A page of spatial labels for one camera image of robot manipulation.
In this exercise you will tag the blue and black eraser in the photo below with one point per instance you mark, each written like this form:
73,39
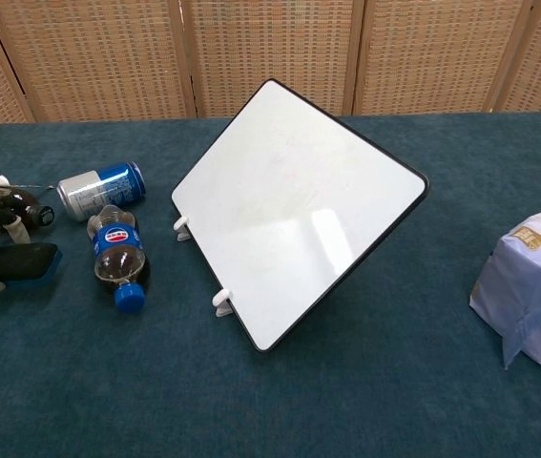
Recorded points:
17,264

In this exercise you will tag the white board black frame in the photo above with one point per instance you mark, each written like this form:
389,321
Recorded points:
294,205

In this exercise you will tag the dark tea bottle green cap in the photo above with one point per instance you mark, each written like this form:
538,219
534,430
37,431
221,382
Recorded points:
31,202

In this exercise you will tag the blue and silver soda can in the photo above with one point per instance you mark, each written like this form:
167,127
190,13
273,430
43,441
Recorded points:
100,190

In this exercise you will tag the Pepsi cola plastic bottle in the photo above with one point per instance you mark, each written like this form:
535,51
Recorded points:
118,257

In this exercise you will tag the white plastic board stand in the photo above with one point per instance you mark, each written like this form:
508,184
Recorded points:
222,300

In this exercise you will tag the woven rattan folding screen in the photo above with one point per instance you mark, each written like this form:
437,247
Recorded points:
270,57

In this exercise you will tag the pale blue tissue pack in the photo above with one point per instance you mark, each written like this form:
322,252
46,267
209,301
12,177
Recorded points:
532,291

